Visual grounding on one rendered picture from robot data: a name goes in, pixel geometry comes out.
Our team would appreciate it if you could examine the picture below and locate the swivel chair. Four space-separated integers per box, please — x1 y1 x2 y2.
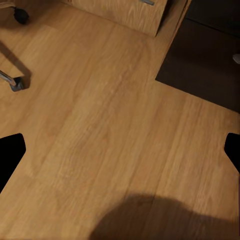
0 0 29 92

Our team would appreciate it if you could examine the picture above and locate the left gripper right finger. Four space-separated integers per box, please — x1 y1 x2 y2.
224 132 240 173

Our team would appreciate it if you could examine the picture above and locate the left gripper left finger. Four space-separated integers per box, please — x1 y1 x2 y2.
0 133 26 193

